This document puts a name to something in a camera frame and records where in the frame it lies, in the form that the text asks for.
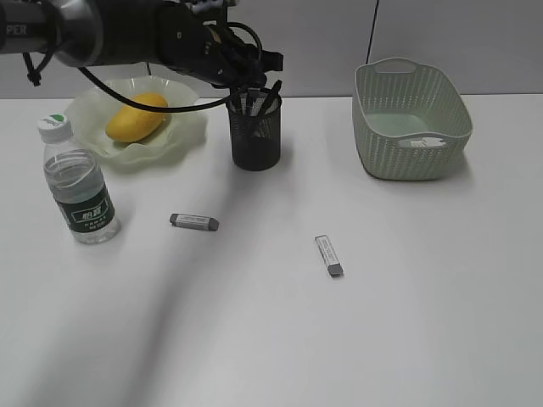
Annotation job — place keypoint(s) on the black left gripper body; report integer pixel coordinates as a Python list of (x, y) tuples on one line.
[(212, 53)]

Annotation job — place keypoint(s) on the grey white eraser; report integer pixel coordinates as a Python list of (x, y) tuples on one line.
[(329, 256), (194, 222), (252, 97)]

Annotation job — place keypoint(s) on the black marker pen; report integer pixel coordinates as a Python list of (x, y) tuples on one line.
[(237, 107), (270, 98)]

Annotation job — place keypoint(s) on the yellow mango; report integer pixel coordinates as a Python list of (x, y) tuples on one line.
[(133, 125)]

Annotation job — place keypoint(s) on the clear water bottle green label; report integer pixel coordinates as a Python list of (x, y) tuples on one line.
[(77, 183)]

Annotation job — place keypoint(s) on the white waste paper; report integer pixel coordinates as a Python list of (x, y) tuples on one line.
[(422, 142)]

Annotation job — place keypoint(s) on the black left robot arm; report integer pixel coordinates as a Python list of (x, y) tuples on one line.
[(82, 34)]

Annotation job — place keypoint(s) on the black mesh pen holder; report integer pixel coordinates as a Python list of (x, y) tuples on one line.
[(262, 150)]

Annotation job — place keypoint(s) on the pale green wavy glass plate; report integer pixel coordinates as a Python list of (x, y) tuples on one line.
[(90, 112)]

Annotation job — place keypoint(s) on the pale green woven plastic basket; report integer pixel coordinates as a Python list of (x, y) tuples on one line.
[(397, 99)]

